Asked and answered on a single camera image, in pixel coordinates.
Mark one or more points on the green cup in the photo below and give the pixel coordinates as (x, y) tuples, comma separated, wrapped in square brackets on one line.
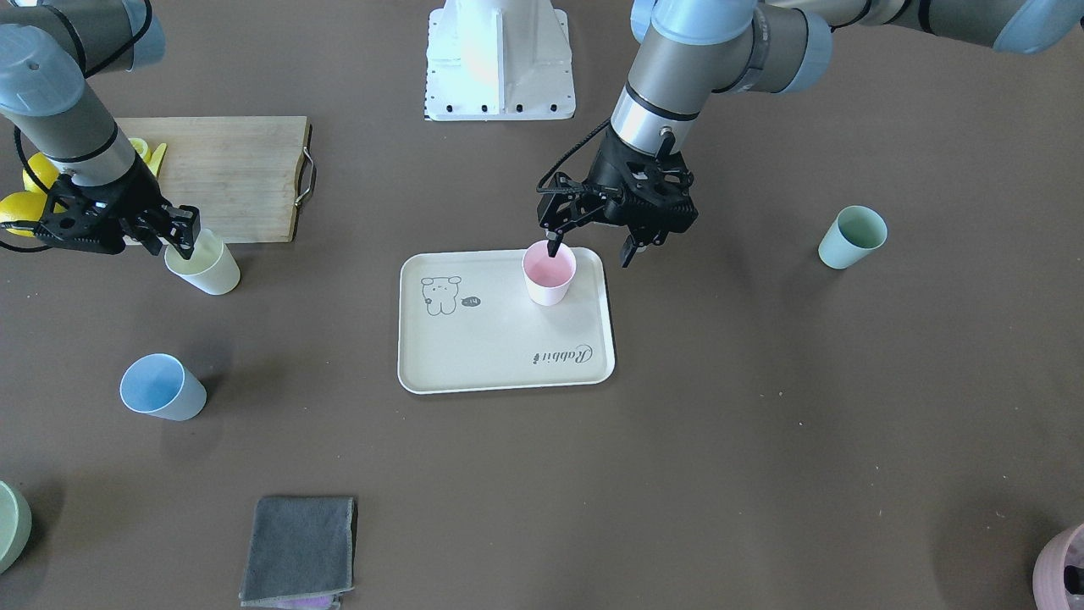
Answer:
[(854, 234)]

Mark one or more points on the whole lemon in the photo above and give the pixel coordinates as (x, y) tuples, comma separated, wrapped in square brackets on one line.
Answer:
[(42, 174), (23, 205)]

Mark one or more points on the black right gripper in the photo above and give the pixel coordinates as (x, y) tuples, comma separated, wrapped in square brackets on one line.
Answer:
[(142, 206)]

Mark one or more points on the pink cup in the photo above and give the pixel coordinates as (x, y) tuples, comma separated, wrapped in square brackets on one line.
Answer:
[(547, 279)]

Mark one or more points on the grey folded cloth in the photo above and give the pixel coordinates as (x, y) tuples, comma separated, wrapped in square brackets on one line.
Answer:
[(300, 554)]

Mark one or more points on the cream yellow cup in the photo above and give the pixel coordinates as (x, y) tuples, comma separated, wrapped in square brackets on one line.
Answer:
[(211, 267)]

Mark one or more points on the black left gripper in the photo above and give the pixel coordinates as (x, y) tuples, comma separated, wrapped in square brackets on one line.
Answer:
[(606, 167)]

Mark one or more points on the pink ice bowl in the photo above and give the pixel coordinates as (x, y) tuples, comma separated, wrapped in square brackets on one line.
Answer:
[(1057, 580)]

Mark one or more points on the yellow plastic knife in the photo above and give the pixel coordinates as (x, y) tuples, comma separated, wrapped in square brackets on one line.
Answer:
[(156, 159)]

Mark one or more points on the blue cup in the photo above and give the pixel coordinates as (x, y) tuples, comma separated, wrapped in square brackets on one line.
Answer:
[(160, 385)]

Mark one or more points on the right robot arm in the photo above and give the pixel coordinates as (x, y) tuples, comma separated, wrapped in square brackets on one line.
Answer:
[(50, 52)]

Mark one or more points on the cream rabbit tray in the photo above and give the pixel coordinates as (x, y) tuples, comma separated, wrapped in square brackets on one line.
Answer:
[(467, 323)]

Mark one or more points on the green bowl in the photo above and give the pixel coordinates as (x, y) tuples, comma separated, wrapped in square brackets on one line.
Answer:
[(16, 525)]

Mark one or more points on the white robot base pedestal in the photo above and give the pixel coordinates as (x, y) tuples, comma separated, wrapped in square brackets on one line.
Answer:
[(498, 60)]

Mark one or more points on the wooden cutting board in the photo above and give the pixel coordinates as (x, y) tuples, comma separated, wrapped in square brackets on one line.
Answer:
[(242, 172)]

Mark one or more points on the whole lemon upper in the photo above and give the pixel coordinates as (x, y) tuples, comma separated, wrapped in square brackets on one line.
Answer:
[(42, 174)]

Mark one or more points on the whole lemon lower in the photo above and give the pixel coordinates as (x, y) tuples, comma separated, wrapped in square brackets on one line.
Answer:
[(23, 205)]

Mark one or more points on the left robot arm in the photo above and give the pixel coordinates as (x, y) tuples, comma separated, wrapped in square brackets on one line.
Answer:
[(689, 50)]

